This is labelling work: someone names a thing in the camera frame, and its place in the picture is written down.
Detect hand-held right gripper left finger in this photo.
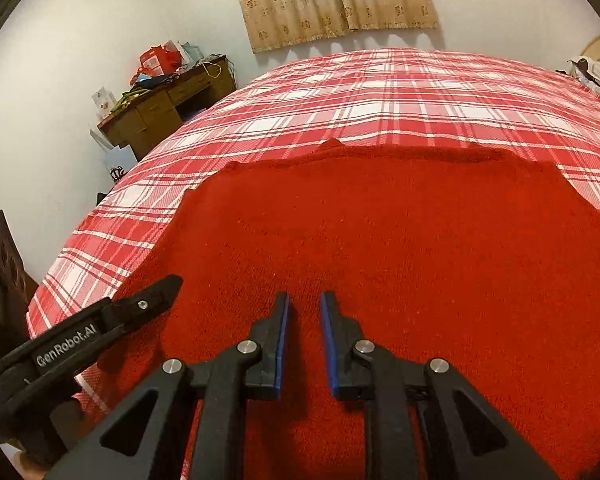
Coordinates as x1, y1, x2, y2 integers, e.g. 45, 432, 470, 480
45, 291, 292, 480

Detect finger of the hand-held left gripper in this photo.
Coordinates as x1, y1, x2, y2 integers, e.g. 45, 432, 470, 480
111, 274, 184, 333

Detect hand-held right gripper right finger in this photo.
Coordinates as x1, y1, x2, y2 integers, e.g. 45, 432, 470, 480
320, 291, 563, 480

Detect red knitted sweater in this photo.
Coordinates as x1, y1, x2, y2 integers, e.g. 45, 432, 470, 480
62, 137, 600, 480

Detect dark brown wooden furniture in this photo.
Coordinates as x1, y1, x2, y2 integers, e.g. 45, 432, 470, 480
0, 210, 38, 326

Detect white paper bag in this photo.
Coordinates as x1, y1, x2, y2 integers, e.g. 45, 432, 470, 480
90, 129, 138, 181

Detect brown wooden desk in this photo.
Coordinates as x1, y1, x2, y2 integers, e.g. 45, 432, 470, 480
97, 55, 237, 162

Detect red gift box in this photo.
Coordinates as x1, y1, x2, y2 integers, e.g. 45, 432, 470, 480
131, 46, 181, 83

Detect clear plastic bag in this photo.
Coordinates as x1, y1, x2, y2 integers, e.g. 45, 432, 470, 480
177, 40, 204, 68

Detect red plaid bed sheet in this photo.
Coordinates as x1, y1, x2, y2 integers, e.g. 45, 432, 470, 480
26, 48, 600, 406

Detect beige patterned curtain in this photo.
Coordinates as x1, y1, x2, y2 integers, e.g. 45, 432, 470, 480
228, 0, 439, 55

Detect black white patterned pillow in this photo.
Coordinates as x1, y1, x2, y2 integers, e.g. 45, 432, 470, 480
555, 56, 600, 106

